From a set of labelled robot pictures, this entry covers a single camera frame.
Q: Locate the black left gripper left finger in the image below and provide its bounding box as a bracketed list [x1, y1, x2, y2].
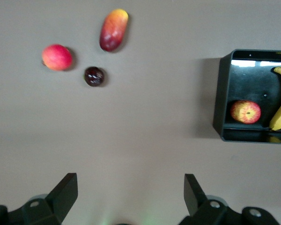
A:
[0, 172, 78, 225]

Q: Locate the plain red round fruit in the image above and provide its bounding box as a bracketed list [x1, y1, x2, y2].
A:
[41, 44, 74, 71]

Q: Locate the dark purple plum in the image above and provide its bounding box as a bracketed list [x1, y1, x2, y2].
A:
[84, 66, 105, 87]

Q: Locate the red yellow striped apple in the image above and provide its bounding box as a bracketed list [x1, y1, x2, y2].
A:
[229, 100, 262, 124]

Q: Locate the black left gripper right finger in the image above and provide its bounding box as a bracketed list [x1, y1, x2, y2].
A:
[179, 173, 281, 225]

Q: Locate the black plastic box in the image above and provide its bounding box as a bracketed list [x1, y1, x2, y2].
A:
[212, 48, 281, 144]

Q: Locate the red yellow mango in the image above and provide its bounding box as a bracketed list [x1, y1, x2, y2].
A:
[99, 8, 129, 53]

